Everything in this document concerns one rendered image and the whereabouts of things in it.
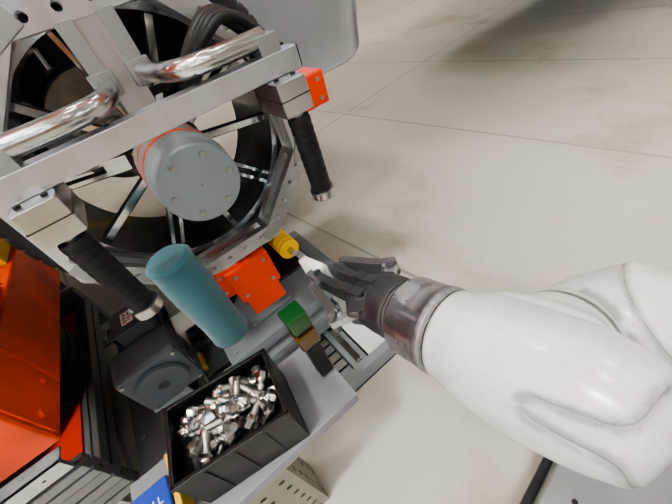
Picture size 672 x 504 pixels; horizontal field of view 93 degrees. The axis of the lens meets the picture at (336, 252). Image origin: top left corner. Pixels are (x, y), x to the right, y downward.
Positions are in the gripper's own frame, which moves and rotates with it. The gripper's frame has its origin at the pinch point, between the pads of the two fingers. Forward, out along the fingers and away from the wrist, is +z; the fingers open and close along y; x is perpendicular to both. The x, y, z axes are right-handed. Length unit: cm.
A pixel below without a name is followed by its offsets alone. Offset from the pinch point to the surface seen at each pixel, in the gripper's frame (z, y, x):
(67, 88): 75, 9, -49
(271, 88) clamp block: 2.5, -8.8, -25.8
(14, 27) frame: 20, 12, -46
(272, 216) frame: 30.4, -7.5, -1.4
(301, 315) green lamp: -0.4, 6.2, 4.7
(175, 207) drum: 12.5, 10.5, -17.6
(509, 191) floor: 41, -121, 62
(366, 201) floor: 99, -80, 46
